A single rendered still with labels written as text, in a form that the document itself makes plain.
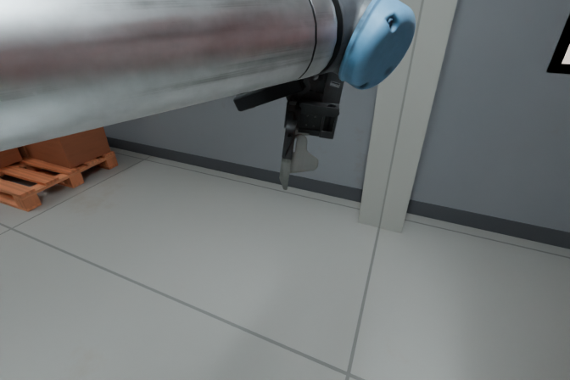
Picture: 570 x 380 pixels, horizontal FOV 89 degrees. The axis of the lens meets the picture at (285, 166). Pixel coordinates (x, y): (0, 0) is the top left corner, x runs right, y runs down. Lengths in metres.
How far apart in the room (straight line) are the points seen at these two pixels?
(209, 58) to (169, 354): 1.53
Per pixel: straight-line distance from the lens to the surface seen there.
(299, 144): 0.46
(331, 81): 0.46
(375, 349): 1.61
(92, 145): 3.20
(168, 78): 0.17
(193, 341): 1.63
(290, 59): 0.21
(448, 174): 2.28
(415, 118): 1.84
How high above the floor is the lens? 1.35
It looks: 28 degrees down
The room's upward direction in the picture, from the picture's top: straight up
